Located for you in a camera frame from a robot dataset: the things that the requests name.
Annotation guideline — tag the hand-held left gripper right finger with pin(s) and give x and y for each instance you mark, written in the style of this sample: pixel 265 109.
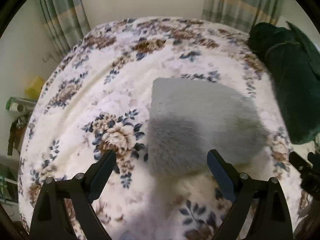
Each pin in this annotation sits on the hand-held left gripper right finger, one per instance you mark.
pixel 221 172

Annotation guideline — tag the teal storage rack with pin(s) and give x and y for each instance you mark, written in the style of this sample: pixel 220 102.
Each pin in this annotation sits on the teal storage rack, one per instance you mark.
pixel 7 185

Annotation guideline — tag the green and white package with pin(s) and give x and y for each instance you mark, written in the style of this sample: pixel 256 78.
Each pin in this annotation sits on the green and white package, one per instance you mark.
pixel 17 104

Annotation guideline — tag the brown cardboard box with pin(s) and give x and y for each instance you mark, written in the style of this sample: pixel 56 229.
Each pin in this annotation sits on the brown cardboard box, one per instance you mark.
pixel 16 135

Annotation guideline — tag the green striped curtain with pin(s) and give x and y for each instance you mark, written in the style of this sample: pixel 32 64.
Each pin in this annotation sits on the green striped curtain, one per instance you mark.
pixel 62 12
pixel 240 2

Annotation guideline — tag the grey fluffy towel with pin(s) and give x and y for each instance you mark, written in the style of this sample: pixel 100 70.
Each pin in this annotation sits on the grey fluffy towel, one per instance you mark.
pixel 200 120

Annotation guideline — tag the yellow box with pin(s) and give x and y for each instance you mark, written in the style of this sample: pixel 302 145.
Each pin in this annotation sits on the yellow box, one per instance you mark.
pixel 35 87

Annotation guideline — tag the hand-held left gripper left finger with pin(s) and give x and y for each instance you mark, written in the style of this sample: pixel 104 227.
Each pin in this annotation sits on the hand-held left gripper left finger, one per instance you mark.
pixel 102 177

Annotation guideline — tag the dark green blanket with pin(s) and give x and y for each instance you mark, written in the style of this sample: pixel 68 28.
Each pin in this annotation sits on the dark green blanket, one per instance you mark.
pixel 292 80

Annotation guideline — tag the floral printed blanket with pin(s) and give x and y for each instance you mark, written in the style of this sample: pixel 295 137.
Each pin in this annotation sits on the floral printed blanket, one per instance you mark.
pixel 100 80

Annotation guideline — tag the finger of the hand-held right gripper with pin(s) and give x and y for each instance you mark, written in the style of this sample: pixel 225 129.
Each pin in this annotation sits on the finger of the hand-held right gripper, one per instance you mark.
pixel 300 163

